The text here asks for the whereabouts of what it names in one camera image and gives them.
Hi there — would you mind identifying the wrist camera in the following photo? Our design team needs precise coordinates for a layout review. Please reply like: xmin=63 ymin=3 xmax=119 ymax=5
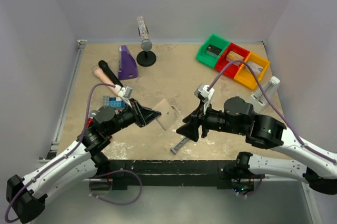
xmin=194 ymin=84 xmax=215 ymax=102
xmin=118 ymin=86 xmax=133 ymax=100

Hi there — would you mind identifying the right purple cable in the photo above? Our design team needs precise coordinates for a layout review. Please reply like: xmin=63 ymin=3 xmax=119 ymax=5
xmin=207 ymin=60 xmax=337 ymax=164

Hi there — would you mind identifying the glitter microphone on stand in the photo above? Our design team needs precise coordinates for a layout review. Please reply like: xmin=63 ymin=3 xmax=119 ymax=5
xmin=137 ymin=16 xmax=152 ymax=52

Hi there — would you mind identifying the black round stand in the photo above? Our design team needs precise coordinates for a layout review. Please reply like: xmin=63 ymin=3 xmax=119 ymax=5
xmin=136 ymin=51 xmax=156 ymax=67

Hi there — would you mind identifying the red storage bin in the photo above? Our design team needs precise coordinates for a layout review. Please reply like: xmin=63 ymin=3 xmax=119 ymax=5
xmin=215 ymin=43 xmax=249 ymax=79

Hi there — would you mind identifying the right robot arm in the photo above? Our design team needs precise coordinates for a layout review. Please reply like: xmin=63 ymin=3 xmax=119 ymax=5
xmin=176 ymin=96 xmax=336 ymax=195

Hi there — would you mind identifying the yellow storage bin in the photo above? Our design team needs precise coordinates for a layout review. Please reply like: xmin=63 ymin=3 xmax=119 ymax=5
xmin=234 ymin=52 xmax=270 ymax=90

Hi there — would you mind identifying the white grey stand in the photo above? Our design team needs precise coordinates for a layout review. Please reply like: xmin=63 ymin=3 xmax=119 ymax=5
xmin=249 ymin=76 xmax=281 ymax=114

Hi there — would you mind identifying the green storage bin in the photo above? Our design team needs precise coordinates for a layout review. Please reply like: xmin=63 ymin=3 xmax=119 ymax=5
xmin=195 ymin=34 xmax=231 ymax=68

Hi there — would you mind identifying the grey truss bar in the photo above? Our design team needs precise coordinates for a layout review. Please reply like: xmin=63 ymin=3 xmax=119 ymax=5
xmin=170 ymin=138 xmax=189 ymax=154

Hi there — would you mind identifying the red glitter microphone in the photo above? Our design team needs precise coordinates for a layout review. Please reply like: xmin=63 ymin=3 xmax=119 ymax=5
xmin=87 ymin=110 xmax=97 ymax=127

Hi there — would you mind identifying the aluminium frame rail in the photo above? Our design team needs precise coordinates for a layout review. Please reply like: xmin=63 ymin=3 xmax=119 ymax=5
xmin=38 ymin=40 xmax=87 ymax=164

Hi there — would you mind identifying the beige microphone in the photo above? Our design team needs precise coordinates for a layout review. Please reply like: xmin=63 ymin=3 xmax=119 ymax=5
xmin=92 ymin=66 xmax=121 ymax=96

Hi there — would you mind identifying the purple wedge holder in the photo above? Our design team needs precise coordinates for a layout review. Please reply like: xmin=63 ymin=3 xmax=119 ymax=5
xmin=118 ymin=45 xmax=138 ymax=80

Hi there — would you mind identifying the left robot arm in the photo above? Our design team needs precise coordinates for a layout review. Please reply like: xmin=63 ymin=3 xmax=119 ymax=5
xmin=6 ymin=99 xmax=161 ymax=223

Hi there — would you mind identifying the black card in green bin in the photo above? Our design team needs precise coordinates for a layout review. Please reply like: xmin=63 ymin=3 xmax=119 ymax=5
xmin=205 ymin=44 xmax=222 ymax=57

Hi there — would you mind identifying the white card in yellow bin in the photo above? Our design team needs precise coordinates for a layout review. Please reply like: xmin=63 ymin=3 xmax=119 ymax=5
xmin=245 ymin=61 xmax=264 ymax=76

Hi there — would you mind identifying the tan card in red bin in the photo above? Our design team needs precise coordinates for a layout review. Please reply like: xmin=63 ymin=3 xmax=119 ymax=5
xmin=226 ymin=51 xmax=244 ymax=62

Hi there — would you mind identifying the blue toy brick block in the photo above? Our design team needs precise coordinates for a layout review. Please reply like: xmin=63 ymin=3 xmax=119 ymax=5
xmin=102 ymin=95 xmax=126 ymax=110

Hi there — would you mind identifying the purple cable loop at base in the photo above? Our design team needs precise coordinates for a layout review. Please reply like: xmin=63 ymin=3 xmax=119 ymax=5
xmin=88 ymin=169 xmax=144 ymax=204

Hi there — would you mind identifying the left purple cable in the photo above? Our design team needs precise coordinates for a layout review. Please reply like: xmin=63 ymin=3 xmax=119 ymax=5
xmin=4 ymin=83 xmax=122 ymax=223

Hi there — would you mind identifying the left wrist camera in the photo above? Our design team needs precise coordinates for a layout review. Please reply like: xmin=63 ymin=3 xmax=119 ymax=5
xmin=118 ymin=86 xmax=133 ymax=100

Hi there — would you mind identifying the black base frame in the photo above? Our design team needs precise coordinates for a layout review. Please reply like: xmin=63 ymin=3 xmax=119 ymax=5
xmin=95 ymin=160 xmax=260 ymax=190

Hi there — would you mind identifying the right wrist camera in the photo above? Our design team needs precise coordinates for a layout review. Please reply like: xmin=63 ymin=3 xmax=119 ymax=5
xmin=194 ymin=84 xmax=215 ymax=102

